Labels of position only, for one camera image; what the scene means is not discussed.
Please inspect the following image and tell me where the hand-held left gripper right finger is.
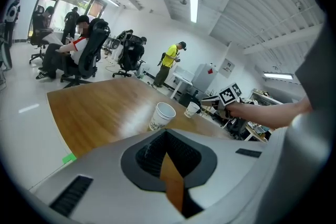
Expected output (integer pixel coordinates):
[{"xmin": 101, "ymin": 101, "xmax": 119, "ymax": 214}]
[{"xmin": 166, "ymin": 128, "xmax": 272, "ymax": 221}]

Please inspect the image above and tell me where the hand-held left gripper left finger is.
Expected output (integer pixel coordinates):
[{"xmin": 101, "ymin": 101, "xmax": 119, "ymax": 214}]
[{"xmin": 34, "ymin": 128, "xmax": 184, "ymax": 224}]

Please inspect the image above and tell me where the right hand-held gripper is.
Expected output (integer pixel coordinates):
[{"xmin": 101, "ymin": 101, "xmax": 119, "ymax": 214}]
[{"xmin": 201, "ymin": 82, "xmax": 243, "ymax": 120}]

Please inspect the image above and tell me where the person's right forearm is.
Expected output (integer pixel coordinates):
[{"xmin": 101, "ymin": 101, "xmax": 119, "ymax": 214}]
[{"xmin": 244, "ymin": 97, "xmax": 313, "ymax": 130}]

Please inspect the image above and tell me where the person's right hand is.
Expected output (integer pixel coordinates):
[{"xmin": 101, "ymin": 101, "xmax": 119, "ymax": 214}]
[{"xmin": 226, "ymin": 102, "xmax": 247, "ymax": 121}]

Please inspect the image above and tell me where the black bag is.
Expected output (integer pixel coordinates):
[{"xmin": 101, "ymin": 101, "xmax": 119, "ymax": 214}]
[{"xmin": 178, "ymin": 91, "xmax": 202, "ymax": 109}]

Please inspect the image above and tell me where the grey metal cabinet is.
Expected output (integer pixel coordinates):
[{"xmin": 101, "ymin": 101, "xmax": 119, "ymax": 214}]
[{"xmin": 191, "ymin": 63, "xmax": 219, "ymax": 94}]

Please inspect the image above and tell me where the white desk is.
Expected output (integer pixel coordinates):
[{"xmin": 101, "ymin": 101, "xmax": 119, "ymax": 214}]
[{"xmin": 170, "ymin": 72, "xmax": 195, "ymax": 100}]

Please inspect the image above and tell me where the white open box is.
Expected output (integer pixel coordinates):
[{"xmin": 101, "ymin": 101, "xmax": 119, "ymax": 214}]
[{"xmin": 173, "ymin": 65, "xmax": 195, "ymax": 79}]

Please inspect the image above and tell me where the cluttered white shelf rack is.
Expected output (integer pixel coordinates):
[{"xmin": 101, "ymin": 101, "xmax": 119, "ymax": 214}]
[{"xmin": 240, "ymin": 88, "xmax": 286, "ymax": 143}]

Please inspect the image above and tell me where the ceiling tube light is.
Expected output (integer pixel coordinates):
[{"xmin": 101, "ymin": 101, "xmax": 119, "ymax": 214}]
[
  {"xmin": 98, "ymin": 0, "xmax": 120, "ymax": 8},
  {"xmin": 189, "ymin": 0, "xmax": 200, "ymax": 24},
  {"xmin": 262, "ymin": 72, "xmax": 294, "ymax": 80}
]

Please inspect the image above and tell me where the black office chair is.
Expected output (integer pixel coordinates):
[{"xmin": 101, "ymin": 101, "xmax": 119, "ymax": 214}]
[
  {"xmin": 60, "ymin": 18, "xmax": 111, "ymax": 89},
  {"xmin": 112, "ymin": 29, "xmax": 146, "ymax": 78},
  {"xmin": 28, "ymin": 5, "xmax": 49, "ymax": 65}
]

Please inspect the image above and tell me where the grey mesh office chair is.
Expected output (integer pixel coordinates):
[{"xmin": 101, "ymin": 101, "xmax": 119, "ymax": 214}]
[{"xmin": 109, "ymin": 31, "xmax": 124, "ymax": 61}]

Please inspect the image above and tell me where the white wall poster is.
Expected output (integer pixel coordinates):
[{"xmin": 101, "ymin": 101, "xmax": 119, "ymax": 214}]
[{"xmin": 218, "ymin": 58, "xmax": 236, "ymax": 79}]

